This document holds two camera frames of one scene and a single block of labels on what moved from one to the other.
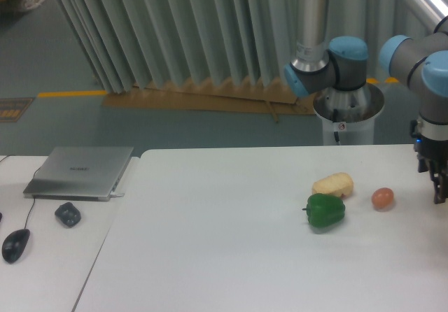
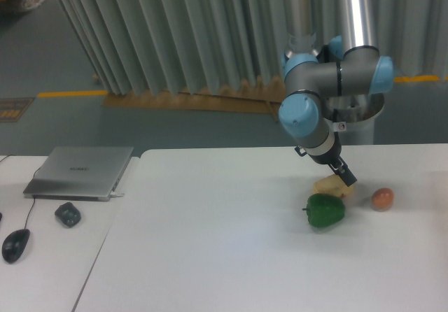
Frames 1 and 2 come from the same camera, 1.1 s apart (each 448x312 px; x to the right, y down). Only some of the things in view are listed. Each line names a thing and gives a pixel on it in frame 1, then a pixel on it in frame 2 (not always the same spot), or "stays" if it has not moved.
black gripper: [431, 143] to [329, 157]
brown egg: [382, 198] stays
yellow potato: [339, 184] stays
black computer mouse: [14, 245] stays
